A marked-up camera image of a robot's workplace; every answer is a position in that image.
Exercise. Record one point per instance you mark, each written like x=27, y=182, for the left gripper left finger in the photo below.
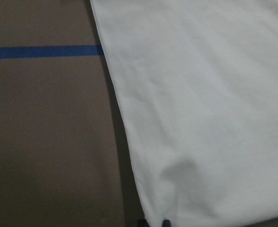
x=142, y=223

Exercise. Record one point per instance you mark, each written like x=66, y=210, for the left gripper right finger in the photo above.
x=166, y=223

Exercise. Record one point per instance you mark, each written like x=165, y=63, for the cream long-sleeve cat shirt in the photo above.
x=197, y=87

